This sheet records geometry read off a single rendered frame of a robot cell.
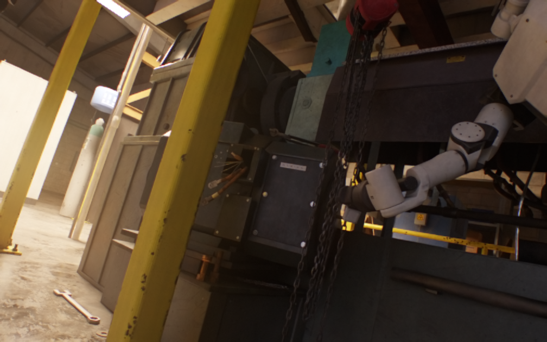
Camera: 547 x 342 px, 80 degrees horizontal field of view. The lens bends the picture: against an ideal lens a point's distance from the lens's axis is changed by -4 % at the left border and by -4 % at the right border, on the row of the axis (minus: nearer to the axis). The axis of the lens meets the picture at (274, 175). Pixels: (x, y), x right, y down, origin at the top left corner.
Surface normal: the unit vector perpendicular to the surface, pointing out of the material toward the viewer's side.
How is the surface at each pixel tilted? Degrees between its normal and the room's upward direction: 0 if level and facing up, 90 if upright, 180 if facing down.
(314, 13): 90
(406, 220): 90
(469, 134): 61
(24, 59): 90
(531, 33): 114
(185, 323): 90
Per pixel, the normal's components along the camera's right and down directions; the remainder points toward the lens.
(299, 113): -0.62, -0.30
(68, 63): 0.75, 0.07
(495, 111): -0.16, -0.69
